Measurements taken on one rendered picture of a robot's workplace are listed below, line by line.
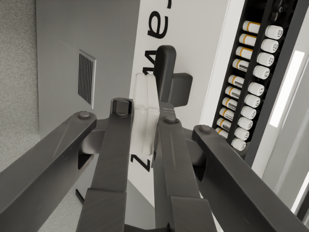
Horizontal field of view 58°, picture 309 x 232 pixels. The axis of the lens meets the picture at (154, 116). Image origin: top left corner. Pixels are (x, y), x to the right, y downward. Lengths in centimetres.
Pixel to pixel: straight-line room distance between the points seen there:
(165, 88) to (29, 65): 96
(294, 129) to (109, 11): 41
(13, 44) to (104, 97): 57
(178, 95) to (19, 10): 92
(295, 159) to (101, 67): 43
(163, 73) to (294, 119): 16
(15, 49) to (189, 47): 93
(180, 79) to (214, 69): 3
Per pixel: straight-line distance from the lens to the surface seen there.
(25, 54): 113
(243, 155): 41
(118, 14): 55
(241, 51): 33
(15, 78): 115
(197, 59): 23
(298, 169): 32
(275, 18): 33
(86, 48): 68
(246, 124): 33
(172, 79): 22
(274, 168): 34
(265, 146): 34
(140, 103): 16
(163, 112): 17
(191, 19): 24
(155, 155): 15
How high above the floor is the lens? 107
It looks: 44 degrees down
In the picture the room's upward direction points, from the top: 125 degrees clockwise
